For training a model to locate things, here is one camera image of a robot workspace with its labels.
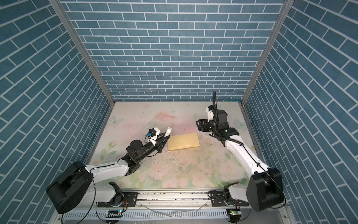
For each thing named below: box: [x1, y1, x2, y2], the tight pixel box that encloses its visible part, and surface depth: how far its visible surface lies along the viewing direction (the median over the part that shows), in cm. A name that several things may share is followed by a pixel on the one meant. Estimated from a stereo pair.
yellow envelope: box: [167, 133, 200, 151], surface depth 99 cm
